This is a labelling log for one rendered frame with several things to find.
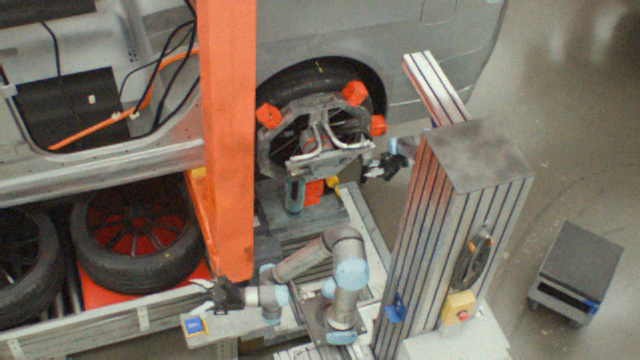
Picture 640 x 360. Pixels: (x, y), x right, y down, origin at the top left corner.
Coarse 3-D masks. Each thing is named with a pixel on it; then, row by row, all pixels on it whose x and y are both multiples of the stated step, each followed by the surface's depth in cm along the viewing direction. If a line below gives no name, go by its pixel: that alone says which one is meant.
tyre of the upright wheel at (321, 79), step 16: (304, 64) 381; (320, 64) 383; (336, 64) 388; (272, 80) 379; (288, 80) 377; (304, 80) 375; (320, 80) 376; (336, 80) 379; (256, 96) 382; (272, 96) 375; (288, 96) 375; (368, 96) 395; (256, 128) 384; (256, 144) 393
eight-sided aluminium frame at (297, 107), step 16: (320, 96) 378; (336, 96) 378; (288, 112) 375; (304, 112) 374; (352, 112) 386; (368, 112) 395; (368, 128) 399; (256, 160) 398; (272, 176) 402; (304, 176) 412
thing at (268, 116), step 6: (264, 108) 371; (270, 108) 371; (276, 108) 377; (258, 114) 372; (264, 114) 370; (270, 114) 368; (276, 114) 372; (264, 120) 369; (270, 120) 371; (276, 120) 372; (282, 120) 374; (270, 126) 374; (276, 126) 375
